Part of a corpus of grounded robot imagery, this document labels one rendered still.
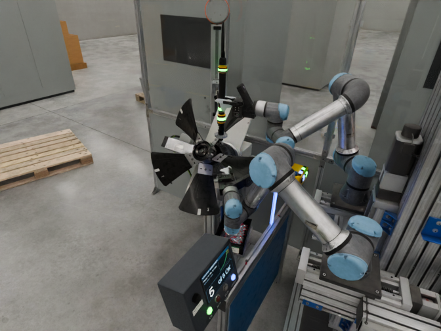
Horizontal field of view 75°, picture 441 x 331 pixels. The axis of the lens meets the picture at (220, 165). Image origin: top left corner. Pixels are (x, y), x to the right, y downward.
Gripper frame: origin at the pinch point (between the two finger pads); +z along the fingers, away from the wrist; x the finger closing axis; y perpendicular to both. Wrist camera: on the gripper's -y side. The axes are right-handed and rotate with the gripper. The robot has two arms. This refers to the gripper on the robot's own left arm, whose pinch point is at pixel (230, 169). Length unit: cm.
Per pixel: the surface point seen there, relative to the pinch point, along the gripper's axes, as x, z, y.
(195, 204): 17.5, -4.0, 21.2
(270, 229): 35.2, -12.3, -18.9
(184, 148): 2.5, 36.5, 25.7
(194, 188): 10.7, 1.4, 20.6
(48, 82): 44, 492, 323
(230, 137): 0.2, 39.0, -4.7
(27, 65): 4, 469, 337
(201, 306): 0, -76, 18
